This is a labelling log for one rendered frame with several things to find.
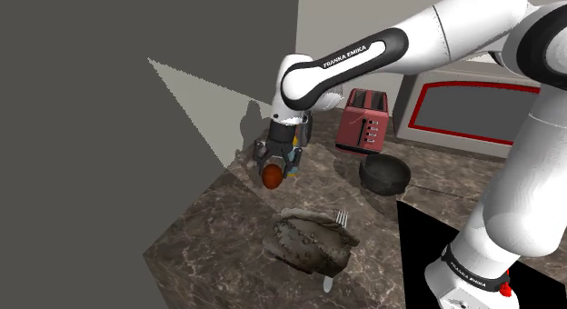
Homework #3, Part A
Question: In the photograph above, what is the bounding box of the grey microwave with red frame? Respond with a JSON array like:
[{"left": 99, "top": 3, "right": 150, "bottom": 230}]
[{"left": 391, "top": 59, "right": 544, "bottom": 161}]

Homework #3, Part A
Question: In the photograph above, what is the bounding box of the orange round fruit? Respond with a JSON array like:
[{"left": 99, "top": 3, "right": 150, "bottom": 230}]
[{"left": 261, "top": 163, "right": 285, "bottom": 191}]

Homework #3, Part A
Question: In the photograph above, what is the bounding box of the red toaster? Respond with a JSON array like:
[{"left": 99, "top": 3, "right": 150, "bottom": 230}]
[{"left": 334, "top": 87, "right": 391, "bottom": 157}]

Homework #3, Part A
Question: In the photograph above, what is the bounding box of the black robot stand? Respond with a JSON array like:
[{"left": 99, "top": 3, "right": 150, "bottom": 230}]
[{"left": 395, "top": 199, "right": 567, "bottom": 309}]

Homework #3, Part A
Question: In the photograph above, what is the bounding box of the black bowl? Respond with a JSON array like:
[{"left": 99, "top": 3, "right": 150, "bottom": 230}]
[{"left": 358, "top": 153, "right": 413, "bottom": 197}]

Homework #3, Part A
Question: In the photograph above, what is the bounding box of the yellow and blue bottle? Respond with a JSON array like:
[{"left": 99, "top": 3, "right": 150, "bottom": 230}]
[{"left": 284, "top": 113, "right": 314, "bottom": 179}]

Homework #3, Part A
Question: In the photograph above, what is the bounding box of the silver fork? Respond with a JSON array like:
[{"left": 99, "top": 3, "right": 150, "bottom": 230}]
[{"left": 322, "top": 208, "right": 350, "bottom": 294}]

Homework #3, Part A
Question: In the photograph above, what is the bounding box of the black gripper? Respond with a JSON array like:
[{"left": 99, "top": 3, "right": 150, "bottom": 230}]
[{"left": 253, "top": 120, "right": 304, "bottom": 176}]

